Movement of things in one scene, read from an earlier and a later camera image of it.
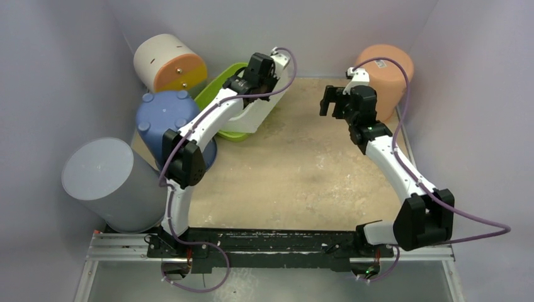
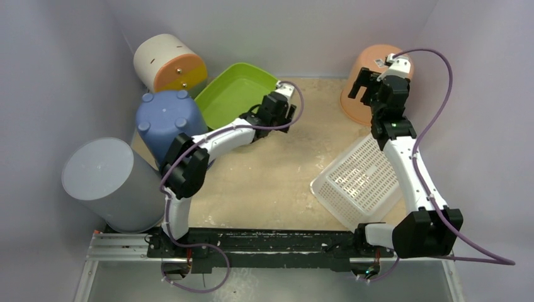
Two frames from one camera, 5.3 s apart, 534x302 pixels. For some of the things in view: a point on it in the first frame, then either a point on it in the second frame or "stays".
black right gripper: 339,103 → 372,84
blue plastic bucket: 157,112 stays
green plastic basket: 213,89 → 361,187
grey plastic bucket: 128,192 stays
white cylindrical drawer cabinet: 164,63 stays
